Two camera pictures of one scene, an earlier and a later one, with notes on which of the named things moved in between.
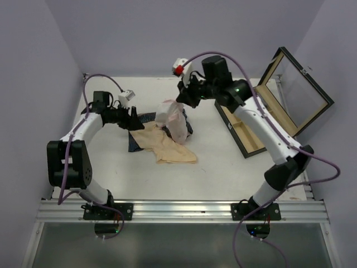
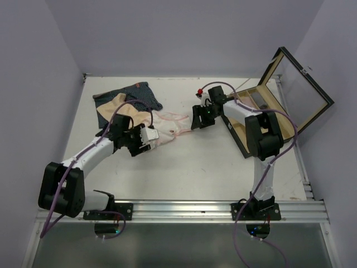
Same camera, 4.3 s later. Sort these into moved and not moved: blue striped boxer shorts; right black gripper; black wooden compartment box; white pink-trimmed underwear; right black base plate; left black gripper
Moved: white pink-trimmed underwear; right black gripper; blue striped boxer shorts; left black gripper
Not moved: right black base plate; black wooden compartment box
